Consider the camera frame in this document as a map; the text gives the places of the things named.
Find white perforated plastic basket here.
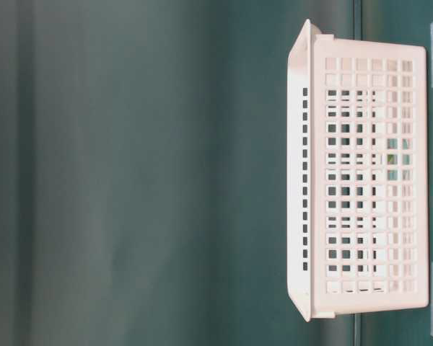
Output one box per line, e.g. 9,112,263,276
287,21,429,321

